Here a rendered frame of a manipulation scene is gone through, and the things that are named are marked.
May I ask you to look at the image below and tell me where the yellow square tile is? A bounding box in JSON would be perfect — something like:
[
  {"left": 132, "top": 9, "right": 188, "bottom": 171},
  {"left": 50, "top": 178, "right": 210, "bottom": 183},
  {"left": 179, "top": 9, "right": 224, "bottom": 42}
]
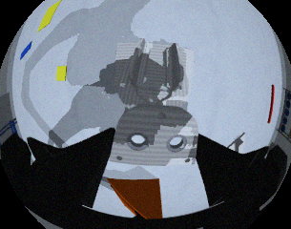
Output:
[{"left": 56, "top": 65, "right": 68, "bottom": 81}]

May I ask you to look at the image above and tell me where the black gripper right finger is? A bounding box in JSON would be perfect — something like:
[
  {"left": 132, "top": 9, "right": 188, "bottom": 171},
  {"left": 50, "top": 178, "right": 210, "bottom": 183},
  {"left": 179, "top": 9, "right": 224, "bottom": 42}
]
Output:
[{"left": 196, "top": 134, "right": 268, "bottom": 206}]

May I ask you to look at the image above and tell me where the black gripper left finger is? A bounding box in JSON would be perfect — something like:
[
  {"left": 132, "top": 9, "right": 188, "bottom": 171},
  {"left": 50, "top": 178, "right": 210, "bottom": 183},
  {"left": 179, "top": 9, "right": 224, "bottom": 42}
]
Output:
[{"left": 27, "top": 127, "right": 114, "bottom": 209}]

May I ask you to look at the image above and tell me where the blue flat bar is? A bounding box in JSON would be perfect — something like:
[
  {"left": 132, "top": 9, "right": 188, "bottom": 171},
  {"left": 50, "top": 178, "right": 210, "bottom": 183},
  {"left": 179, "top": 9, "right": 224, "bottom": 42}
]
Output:
[{"left": 20, "top": 42, "right": 31, "bottom": 60}]

